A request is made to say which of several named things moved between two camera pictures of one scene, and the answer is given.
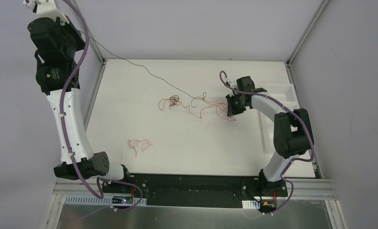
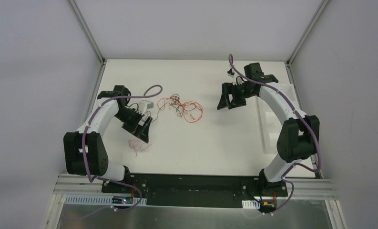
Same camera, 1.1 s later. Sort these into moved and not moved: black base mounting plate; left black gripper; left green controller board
Moved: left black gripper
Not moved: black base mounting plate; left green controller board
